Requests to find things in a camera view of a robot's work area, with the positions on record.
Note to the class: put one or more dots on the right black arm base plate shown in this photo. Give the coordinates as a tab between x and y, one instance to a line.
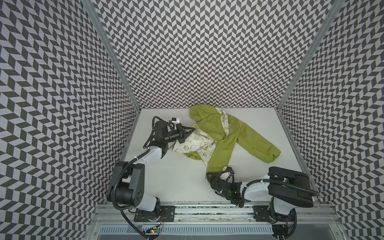
268	215

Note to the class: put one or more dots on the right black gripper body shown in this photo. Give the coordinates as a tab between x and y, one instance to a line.
216	180

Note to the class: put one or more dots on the right aluminium corner post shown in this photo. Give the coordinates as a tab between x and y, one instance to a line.
321	34

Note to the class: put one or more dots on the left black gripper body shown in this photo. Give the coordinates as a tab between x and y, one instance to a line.
174	134

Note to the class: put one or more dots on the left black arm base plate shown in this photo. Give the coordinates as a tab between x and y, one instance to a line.
163	213

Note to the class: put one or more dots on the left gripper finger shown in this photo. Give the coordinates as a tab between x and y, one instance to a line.
189	136
188	129

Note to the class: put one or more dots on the left aluminium corner post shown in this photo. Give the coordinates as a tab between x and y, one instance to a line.
94	18

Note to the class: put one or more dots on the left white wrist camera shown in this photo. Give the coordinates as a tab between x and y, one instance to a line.
174	121

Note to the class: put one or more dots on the aluminium corner post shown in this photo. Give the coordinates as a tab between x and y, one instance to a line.
94	18
321	34

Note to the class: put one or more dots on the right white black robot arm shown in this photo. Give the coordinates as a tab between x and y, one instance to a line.
288	189

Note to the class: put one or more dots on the aluminium front mounting rail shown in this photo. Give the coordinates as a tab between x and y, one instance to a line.
221	213

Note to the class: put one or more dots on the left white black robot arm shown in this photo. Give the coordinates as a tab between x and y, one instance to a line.
127	184

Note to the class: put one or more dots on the lime green zip jacket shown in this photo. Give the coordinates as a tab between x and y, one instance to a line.
215	138

